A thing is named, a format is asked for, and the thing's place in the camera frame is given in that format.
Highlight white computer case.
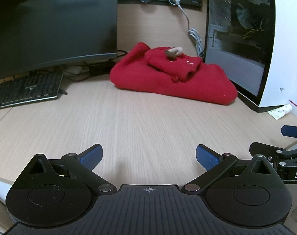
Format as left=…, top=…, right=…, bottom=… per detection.
left=204, top=0, right=297, bottom=113

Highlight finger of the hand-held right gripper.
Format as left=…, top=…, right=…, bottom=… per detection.
left=249, top=141, right=289, bottom=162
left=281, top=125, right=297, bottom=137

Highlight black computer monitor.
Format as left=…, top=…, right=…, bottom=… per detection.
left=0, top=0, right=118, bottom=82

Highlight red hooded sweater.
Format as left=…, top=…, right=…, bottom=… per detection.
left=109, top=42, right=238, bottom=106

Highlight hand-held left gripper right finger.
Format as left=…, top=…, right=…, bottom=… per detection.
left=184, top=144, right=274, bottom=193

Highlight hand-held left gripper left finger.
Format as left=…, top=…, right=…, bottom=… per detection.
left=29, top=144, right=116, bottom=193

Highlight white power adapter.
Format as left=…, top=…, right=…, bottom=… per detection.
left=64, top=66, right=90, bottom=75

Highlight black cables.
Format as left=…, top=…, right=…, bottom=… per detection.
left=53, top=50, right=128, bottom=82

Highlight white plug with cable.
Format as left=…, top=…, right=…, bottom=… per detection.
left=168, top=0, right=205, bottom=57

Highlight white tube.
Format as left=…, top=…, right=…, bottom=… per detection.
left=275, top=104, right=293, bottom=116

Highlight white paper packet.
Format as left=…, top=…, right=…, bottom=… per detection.
left=267, top=110, right=282, bottom=121

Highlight black keyboard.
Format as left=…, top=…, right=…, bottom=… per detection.
left=0, top=70, right=65, bottom=110

